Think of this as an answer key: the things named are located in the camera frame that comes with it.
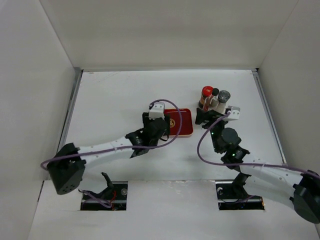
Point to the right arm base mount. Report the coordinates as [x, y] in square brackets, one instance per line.
[232, 196]

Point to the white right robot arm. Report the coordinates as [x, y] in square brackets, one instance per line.
[295, 188]

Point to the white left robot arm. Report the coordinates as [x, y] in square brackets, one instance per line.
[68, 166]

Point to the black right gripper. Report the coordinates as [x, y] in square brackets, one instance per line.
[203, 115]

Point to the tall black-cap vinegar bottle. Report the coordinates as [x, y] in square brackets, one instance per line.
[211, 100]

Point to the red-lid chili sauce jar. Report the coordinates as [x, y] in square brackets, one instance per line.
[205, 92]

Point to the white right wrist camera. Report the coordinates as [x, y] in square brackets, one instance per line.
[234, 113]

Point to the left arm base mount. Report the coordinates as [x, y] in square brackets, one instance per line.
[112, 198]

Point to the red rectangular tray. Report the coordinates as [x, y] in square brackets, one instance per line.
[182, 122]

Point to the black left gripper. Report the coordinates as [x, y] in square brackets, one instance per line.
[146, 119]

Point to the grey-cap white pepper shaker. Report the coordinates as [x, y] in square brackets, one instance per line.
[222, 100]

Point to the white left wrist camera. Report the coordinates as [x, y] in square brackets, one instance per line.
[156, 111]

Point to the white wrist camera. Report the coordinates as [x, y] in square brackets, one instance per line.
[156, 111]
[234, 113]

